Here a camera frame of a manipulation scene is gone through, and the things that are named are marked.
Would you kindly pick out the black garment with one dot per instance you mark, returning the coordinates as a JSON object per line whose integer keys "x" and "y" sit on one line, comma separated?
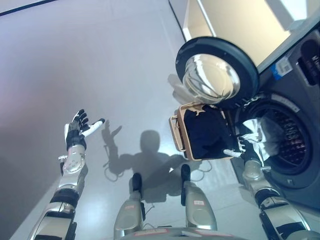
{"x": 207, "y": 132}

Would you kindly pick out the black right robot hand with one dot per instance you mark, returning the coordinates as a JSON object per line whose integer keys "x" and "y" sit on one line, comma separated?
{"x": 248, "y": 152}

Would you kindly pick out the round glass washing machine door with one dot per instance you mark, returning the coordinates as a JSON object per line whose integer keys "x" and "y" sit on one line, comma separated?
{"x": 212, "y": 75}

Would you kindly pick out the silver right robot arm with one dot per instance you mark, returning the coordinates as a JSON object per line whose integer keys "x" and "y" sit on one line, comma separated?
{"x": 260, "y": 185}

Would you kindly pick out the tan wicker laundry basket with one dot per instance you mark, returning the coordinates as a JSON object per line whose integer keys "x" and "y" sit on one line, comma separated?
{"x": 178, "y": 130}

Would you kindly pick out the small blue label sticker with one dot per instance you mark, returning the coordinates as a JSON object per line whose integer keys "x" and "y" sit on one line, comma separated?
{"x": 282, "y": 67}

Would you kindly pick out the silver left robot leg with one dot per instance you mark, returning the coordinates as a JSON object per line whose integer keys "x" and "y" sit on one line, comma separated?
{"x": 130, "y": 207}

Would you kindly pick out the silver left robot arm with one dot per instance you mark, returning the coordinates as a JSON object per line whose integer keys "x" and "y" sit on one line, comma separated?
{"x": 72, "y": 170}

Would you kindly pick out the dark grey washing machine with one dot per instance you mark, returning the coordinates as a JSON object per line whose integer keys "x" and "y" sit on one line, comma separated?
{"x": 295, "y": 105}

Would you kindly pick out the white garment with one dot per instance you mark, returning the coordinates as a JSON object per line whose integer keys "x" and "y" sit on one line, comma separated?
{"x": 260, "y": 130}

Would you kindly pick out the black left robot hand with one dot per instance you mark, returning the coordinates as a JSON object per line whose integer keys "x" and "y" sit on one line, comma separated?
{"x": 75, "y": 136}

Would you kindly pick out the grey robot torso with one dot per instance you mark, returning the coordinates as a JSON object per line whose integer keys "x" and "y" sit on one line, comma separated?
{"x": 175, "y": 233}

